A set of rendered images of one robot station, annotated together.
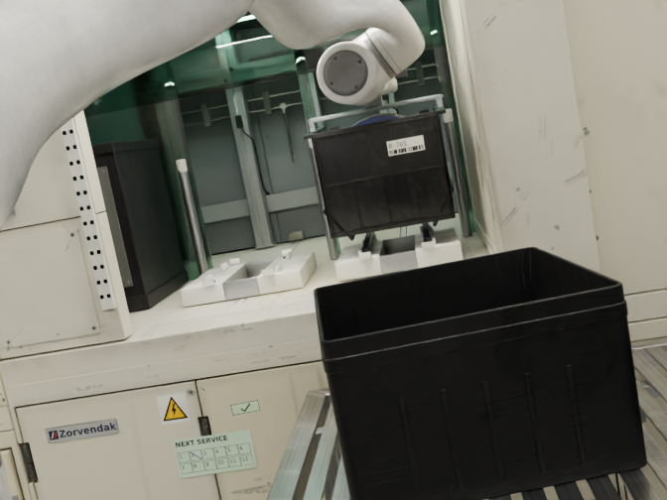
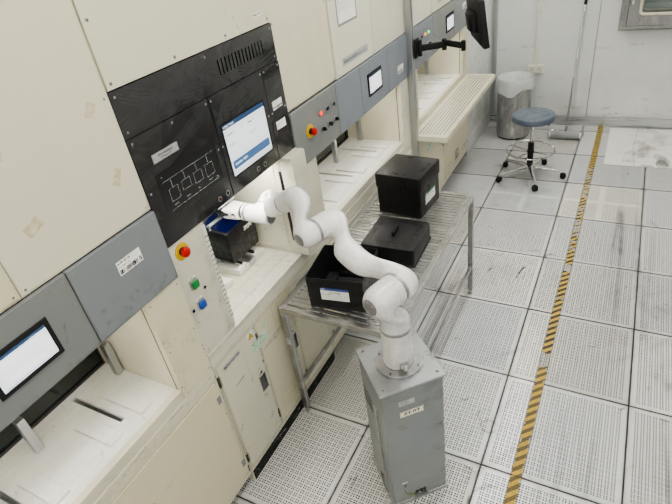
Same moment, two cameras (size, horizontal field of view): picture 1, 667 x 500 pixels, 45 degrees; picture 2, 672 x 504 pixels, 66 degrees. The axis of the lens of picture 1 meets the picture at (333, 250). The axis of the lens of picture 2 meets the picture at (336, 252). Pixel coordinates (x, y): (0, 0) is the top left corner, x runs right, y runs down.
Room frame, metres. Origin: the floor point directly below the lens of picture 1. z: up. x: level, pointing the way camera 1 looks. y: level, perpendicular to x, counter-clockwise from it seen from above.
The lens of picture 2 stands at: (-0.01, 1.70, 2.32)
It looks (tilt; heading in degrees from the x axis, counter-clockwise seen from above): 34 degrees down; 295
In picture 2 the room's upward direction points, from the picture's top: 9 degrees counter-clockwise
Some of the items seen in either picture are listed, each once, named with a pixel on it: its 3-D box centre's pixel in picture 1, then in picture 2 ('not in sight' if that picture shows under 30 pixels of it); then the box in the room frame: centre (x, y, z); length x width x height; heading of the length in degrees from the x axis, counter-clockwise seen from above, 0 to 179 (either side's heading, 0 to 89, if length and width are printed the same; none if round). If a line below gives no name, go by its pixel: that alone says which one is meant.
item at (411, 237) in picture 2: not in sight; (395, 238); (0.68, -0.50, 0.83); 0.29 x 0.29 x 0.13; 85
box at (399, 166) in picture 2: not in sight; (408, 185); (0.72, -0.98, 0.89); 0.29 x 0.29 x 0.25; 78
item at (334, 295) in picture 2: (458, 364); (344, 277); (0.83, -0.11, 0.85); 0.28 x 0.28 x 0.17; 1
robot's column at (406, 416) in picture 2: not in sight; (404, 421); (0.46, 0.28, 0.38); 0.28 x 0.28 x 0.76; 38
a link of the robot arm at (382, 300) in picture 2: not in sight; (387, 308); (0.48, 0.31, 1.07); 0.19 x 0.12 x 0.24; 64
